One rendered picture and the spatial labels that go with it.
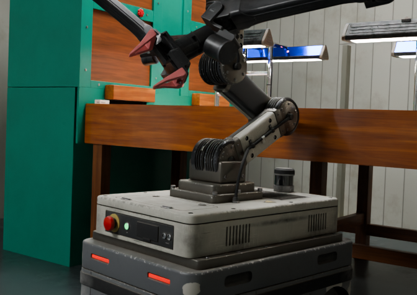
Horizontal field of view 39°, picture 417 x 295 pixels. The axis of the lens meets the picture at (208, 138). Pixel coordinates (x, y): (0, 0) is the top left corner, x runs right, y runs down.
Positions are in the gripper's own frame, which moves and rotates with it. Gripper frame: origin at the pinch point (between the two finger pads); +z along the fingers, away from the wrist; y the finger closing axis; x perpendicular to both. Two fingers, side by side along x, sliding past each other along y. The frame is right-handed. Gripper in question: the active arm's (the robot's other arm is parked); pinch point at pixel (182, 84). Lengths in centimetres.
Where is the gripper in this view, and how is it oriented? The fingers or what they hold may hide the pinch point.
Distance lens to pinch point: 260.9
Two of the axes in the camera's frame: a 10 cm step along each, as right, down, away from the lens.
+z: 4.2, 6.4, 6.5
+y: -8.1, -0.6, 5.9
